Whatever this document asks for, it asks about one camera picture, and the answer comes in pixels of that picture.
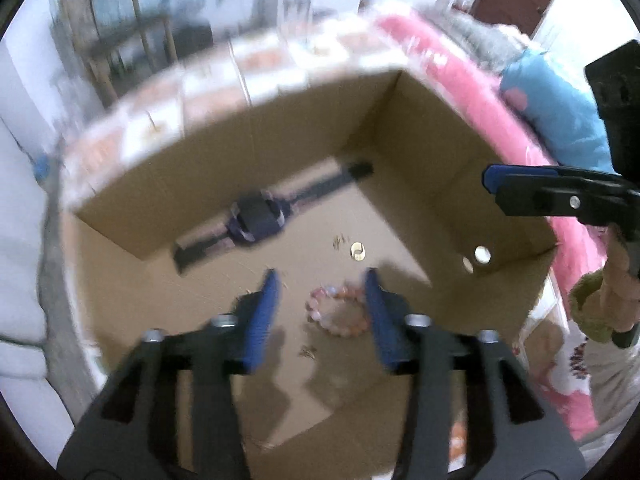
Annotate person's right hand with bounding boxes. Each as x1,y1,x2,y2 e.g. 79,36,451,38
600,224,640,333

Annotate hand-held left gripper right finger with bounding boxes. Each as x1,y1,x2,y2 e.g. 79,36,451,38
362,267,587,480

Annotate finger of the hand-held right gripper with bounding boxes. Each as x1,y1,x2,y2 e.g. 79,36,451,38
494,177,626,227
482,164,623,193

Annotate ginkgo leaf patterned tablecloth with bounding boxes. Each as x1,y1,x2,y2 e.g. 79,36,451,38
59,5,566,480

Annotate pink orange bead bracelet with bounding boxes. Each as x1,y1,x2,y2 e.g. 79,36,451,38
304,282,373,341

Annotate pink floral blanket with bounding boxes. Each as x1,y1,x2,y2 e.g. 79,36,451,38
375,12,608,441

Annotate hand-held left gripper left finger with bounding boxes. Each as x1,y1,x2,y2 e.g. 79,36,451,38
56,267,281,480

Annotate black bin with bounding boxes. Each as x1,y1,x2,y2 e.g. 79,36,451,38
172,22,216,58

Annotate wooden chair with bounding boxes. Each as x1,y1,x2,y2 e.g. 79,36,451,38
60,0,181,108

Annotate pink strap smart watch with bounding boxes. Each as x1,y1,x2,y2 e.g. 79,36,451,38
172,160,375,275

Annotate white curtain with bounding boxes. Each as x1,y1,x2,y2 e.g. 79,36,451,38
0,35,108,461

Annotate brown cardboard box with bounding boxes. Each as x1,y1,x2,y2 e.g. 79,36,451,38
59,67,560,480

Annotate blue plush pillow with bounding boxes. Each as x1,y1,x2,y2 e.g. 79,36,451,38
500,47,621,173

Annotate grey patterned blanket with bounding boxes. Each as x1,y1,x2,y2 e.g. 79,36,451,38
440,7,531,63

